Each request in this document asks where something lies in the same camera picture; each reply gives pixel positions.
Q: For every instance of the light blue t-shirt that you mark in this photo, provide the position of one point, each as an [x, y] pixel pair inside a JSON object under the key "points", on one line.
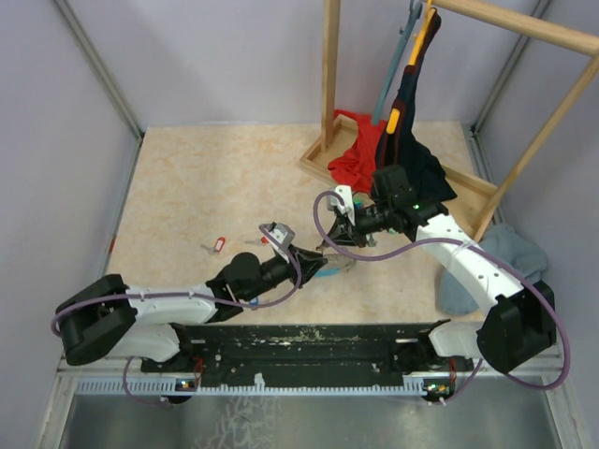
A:
{"points": [[501, 241]]}

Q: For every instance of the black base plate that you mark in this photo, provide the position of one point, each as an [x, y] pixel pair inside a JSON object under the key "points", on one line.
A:
{"points": [[299, 356]]}

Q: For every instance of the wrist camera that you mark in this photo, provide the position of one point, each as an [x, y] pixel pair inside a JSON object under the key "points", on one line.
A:
{"points": [[282, 234], [341, 202]]}

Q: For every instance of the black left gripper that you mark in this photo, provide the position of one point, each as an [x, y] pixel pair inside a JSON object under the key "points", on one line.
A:
{"points": [[311, 261]]}

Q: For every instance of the wooden clothes rack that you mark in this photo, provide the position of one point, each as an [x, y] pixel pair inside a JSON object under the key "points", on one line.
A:
{"points": [[460, 70]]}

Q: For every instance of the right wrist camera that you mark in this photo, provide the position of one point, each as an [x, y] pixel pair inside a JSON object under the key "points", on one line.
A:
{"points": [[341, 202]]}

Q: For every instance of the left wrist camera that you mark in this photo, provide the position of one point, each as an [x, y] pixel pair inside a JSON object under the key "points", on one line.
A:
{"points": [[282, 234]]}

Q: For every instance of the grey-blue hanger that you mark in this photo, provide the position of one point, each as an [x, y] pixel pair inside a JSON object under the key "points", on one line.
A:
{"points": [[414, 13]]}

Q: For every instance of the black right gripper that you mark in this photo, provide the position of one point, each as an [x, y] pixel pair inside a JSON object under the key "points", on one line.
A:
{"points": [[343, 233]]}

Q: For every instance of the red t-shirt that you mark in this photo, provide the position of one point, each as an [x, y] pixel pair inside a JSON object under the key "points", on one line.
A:
{"points": [[357, 164]]}

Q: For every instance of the white cable duct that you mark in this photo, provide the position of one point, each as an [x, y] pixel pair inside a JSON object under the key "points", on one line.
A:
{"points": [[165, 386]]}

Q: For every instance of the large keyring with blue grip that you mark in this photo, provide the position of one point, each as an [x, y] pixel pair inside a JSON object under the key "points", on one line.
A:
{"points": [[338, 263]]}

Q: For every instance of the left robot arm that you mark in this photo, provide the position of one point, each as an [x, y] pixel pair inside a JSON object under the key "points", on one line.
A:
{"points": [[110, 318]]}

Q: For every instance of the navy jersey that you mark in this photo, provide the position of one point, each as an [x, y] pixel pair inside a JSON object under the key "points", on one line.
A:
{"points": [[423, 170]]}

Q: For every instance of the red tag key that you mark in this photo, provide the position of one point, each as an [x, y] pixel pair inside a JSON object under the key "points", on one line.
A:
{"points": [[215, 248], [258, 241]]}

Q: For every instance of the yellow hanger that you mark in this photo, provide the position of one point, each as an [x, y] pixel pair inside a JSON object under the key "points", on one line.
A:
{"points": [[395, 114]]}

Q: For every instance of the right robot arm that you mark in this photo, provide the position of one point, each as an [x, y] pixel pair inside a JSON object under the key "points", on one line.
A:
{"points": [[518, 323]]}

